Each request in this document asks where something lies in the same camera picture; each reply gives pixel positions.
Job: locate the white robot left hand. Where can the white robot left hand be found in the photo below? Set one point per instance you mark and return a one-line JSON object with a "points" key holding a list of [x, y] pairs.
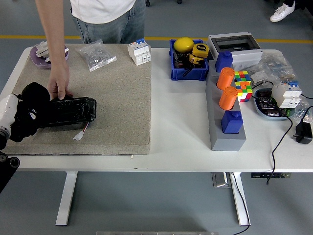
{"points": [[7, 110]]}

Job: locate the person's right hand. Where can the person's right hand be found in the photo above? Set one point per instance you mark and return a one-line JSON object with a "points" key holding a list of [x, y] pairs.
{"points": [[60, 80]]}

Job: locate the black rag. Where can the black rag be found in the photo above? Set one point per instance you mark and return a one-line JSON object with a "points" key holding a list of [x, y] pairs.
{"points": [[34, 91]]}

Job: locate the black glossy panel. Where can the black glossy panel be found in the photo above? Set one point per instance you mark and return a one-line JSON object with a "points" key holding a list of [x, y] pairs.
{"points": [[73, 110]]}

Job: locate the person's right forearm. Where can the person's right forearm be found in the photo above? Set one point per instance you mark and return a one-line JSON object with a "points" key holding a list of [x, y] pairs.
{"points": [[53, 44]]}

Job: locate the grey box under desk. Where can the grey box under desk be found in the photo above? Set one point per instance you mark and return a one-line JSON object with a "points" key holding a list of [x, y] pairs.
{"points": [[220, 180]]}

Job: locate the black desk control panel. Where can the black desk control panel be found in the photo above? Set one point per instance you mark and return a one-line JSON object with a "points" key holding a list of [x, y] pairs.
{"points": [[269, 175]]}

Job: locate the purple tray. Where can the purple tray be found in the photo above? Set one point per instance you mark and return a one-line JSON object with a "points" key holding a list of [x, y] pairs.
{"points": [[39, 64]]}

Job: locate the clear bag of screws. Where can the clear bag of screws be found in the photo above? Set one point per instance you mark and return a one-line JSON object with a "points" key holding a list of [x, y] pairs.
{"points": [[96, 56]]}

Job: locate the grey-brown mat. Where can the grey-brown mat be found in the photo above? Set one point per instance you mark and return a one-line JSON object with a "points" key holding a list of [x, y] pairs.
{"points": [[110, 98]]}

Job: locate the person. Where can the person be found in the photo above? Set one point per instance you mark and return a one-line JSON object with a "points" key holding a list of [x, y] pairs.
{"points": [[110, 12]]}

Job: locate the white table leg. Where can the white table leg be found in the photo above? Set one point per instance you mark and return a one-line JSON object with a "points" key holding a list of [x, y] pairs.
{"points": [[66, 200], [240, 208]]}

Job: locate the dark small tool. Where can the dark small tool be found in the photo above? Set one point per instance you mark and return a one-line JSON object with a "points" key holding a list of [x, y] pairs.
{"points": [[180, 61]]}

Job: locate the blue plastic bin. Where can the blue plastic bin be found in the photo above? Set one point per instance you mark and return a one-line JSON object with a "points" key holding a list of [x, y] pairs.
{"points": [[188, 74]]}

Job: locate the yellow dome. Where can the yellow dome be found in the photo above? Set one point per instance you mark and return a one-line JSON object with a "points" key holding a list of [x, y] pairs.
{"points": [[183, 44]]}

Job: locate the yellow tape measure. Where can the yellow tape measure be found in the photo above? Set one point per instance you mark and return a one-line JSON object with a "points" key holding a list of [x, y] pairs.
{"points": [[200, 50]]}

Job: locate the blue square block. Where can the blue square block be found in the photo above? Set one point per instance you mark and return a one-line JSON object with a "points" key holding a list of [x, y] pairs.
{"points": [[231, 123], [223, 62]]}

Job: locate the orange cylinder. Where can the orange cylinder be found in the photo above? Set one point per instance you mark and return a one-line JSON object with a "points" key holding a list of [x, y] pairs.
{"points": [[225, 78], [227, 99]]}

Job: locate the grey block holder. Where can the grey block holder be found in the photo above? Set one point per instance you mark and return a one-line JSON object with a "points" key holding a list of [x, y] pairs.
{"points": [[226, 143]]}

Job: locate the colourful puzzle cube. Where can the colourful puzzle cube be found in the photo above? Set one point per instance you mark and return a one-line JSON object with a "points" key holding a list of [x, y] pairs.
{"points": [[243, 85]]}

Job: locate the dark electronic parts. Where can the dark electronic parts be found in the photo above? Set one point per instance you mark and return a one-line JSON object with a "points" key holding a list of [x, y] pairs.
{"points": [[265, 105]]}

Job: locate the light blue dish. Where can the light blue dish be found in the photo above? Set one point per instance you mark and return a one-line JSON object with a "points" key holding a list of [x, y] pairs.
{"points": [[266, 116]]}

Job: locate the large clear bag of parts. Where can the large clear bag of parts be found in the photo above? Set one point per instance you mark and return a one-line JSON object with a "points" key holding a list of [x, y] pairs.
{"points": [[274, 63]]}

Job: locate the white shoe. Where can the white shoe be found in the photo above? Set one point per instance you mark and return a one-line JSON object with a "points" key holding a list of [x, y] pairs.
{"points": [[281, 12]]}

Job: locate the small clear plastic bag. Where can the small clear plastic bag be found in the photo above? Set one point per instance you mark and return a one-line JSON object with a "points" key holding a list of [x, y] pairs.
{"points": [[303, 111]]}

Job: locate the black power adapter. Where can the black power adapter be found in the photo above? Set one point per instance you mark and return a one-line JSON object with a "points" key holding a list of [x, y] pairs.
{"points": [[304, 133]]}

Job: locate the white circuit breaker blue switch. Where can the white circuit breaker blue switch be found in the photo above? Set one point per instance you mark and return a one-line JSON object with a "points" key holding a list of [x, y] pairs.
{"points": [[138, 52], [284, 95]]}

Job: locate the grey electrical enclosure box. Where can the grey electrical enclosure box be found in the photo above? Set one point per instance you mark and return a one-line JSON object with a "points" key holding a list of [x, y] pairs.
{"points": [[244, 57]]}

